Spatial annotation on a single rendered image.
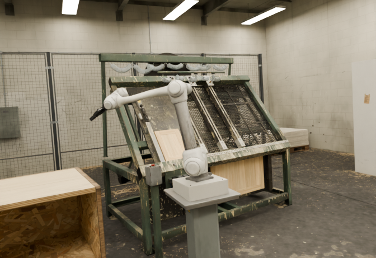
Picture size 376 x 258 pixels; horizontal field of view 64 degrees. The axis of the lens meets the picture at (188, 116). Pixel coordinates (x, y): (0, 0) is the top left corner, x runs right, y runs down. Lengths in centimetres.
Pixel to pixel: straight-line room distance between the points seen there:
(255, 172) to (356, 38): 484
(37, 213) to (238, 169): 295
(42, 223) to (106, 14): 727
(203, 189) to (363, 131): 436
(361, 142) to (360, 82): 109
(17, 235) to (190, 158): 125
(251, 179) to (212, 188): 181
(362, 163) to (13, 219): 580
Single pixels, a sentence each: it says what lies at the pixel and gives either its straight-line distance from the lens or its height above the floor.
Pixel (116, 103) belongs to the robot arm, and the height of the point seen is 154.
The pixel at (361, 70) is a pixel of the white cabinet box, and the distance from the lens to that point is 627.
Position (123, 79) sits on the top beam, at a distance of 370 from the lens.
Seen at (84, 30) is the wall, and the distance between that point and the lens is 823.
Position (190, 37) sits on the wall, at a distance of 899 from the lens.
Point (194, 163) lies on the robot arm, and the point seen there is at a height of 106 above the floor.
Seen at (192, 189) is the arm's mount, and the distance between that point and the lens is 238.
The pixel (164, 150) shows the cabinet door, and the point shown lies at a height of 101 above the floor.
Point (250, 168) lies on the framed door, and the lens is 418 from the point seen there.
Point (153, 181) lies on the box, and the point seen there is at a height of 80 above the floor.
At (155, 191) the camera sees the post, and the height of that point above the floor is 69.
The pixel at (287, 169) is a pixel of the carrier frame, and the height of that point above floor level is 51.
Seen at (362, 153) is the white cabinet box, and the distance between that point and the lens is 637.
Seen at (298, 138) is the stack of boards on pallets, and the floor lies 35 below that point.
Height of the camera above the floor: 152
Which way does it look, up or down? 3 degrees down
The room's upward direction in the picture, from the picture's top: 4 degrees counter-clockwise
